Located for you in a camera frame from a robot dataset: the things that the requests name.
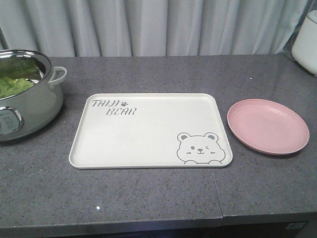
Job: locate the green electric cooking pot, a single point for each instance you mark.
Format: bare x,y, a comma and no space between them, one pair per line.
31,110

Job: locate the pink round plate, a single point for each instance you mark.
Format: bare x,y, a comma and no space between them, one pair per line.
268,127

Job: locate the green lettuce leaf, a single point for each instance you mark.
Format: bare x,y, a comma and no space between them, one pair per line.
17,75

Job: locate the cream bear serving tray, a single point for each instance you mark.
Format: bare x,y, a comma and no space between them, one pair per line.
173,130

